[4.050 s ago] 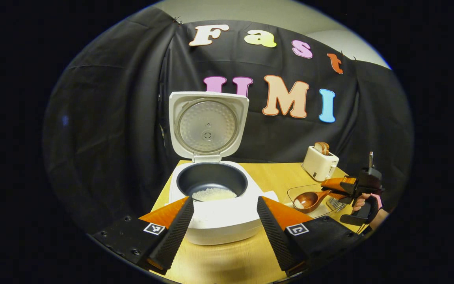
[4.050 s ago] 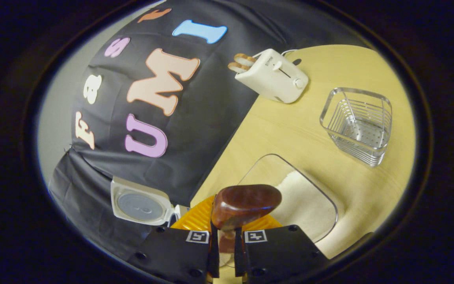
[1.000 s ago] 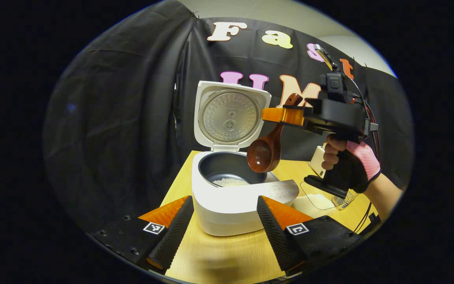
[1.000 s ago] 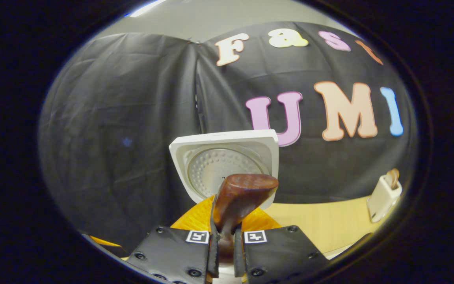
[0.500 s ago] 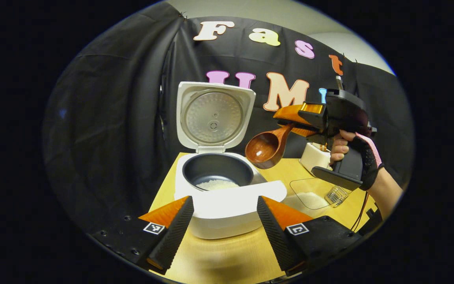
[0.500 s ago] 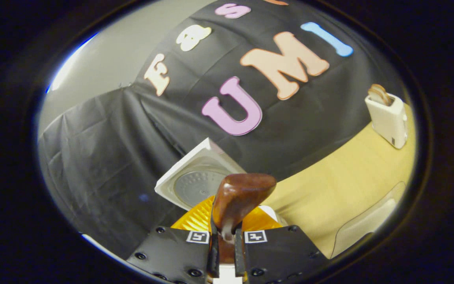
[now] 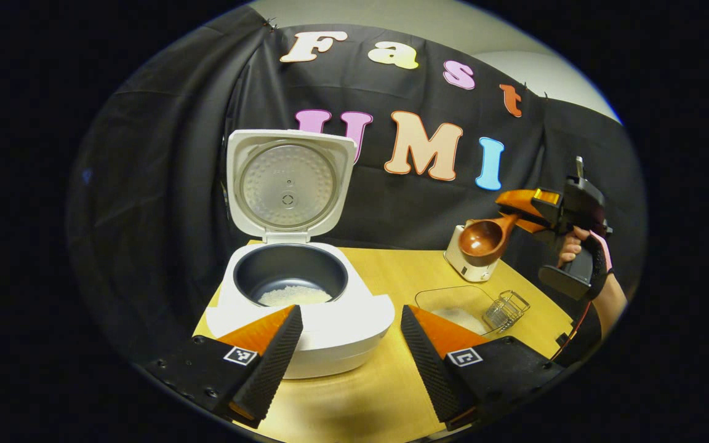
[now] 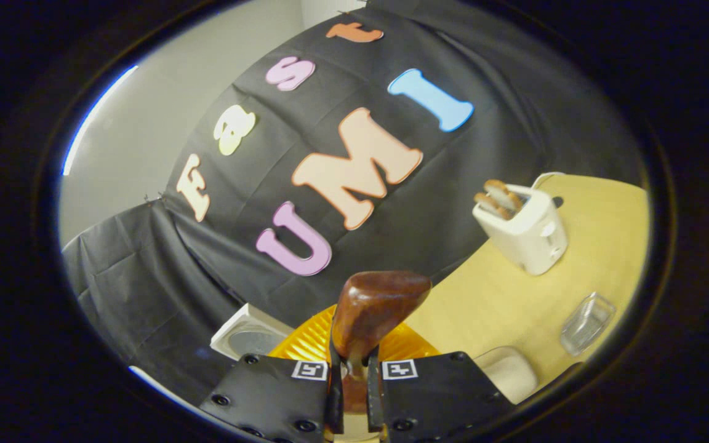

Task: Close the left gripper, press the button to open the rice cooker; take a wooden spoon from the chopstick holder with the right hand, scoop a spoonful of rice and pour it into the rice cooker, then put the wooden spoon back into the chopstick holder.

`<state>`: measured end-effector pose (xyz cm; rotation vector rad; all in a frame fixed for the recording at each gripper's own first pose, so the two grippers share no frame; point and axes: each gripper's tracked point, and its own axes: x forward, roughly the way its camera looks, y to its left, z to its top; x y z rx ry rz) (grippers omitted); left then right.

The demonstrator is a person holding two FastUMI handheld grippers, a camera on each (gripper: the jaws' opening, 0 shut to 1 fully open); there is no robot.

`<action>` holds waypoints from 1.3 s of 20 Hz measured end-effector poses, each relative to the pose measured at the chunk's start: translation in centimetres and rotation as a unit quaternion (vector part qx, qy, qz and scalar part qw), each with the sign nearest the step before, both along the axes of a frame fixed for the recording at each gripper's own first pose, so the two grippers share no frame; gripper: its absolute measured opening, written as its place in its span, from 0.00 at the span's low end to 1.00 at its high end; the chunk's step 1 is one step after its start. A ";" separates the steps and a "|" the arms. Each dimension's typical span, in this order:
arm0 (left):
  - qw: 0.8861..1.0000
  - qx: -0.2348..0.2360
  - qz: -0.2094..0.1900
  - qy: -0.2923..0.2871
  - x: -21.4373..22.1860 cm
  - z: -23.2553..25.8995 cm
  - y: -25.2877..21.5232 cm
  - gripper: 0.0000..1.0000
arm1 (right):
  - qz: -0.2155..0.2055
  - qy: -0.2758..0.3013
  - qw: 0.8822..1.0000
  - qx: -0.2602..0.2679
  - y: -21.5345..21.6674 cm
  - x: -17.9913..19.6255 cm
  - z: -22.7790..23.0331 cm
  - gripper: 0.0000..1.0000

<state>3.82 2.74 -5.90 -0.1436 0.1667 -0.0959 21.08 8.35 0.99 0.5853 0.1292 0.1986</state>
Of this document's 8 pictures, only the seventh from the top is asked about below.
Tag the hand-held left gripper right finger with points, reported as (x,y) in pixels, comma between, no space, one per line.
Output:
(428,363)

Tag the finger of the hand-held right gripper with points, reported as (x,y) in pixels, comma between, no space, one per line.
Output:
(533,224)
(524,200)

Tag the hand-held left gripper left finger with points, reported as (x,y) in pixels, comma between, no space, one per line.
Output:
(274,363)

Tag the brown wooden spoon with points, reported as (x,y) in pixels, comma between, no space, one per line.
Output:
(480,243)

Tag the clear container of rice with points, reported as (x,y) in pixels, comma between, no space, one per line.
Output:
(447,304)

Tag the white rice cooker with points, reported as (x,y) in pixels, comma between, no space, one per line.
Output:
(336,332)

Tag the white toaster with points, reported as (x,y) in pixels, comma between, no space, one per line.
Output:
(462,264)

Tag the black backdrop cloth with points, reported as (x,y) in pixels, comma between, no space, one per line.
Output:
(164,184)

